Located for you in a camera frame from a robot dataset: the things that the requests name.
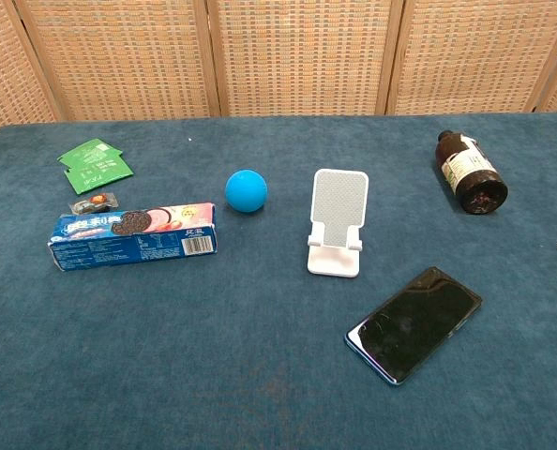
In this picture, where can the black smartphone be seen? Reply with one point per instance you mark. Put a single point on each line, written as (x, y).
(414, 323)

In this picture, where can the white phone stand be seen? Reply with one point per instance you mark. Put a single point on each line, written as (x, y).
(339, 206)

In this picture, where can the blue ball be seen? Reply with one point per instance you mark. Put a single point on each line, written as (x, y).
(246, 191)

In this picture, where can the blue carpet tablecloth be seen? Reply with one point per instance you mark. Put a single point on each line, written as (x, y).
(260, 375)

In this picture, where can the blue Oreo cookie box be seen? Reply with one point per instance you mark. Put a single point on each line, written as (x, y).
(128, 244)

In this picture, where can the woven bamboo folding screen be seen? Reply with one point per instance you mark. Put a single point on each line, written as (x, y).
(297, 56)

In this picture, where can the green sachet packet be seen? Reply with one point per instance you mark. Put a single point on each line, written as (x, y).
(88, 152)
(101, 179)

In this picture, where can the small dark candy wrapper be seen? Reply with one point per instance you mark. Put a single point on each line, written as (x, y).
(95, 202)

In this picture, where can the brown bottle with label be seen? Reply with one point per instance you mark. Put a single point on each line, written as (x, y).
(475, 173)

